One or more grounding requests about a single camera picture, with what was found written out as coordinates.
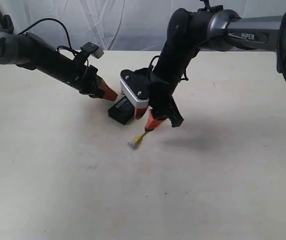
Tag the white backdrop curtain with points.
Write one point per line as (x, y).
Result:
(115, 25)

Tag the black light stand pole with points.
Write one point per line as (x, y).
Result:
(6, 23)

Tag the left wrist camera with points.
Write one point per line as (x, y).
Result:
(91, 49)

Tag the small black box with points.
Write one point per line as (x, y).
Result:
(122, 112)

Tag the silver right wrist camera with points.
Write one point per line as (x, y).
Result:
(135, 87)

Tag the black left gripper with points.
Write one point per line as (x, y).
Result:
(94, 86)

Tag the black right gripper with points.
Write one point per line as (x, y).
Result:
(163, 107)

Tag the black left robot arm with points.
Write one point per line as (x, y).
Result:
(30, 52)

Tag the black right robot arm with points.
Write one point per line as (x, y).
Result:
(213, 28)

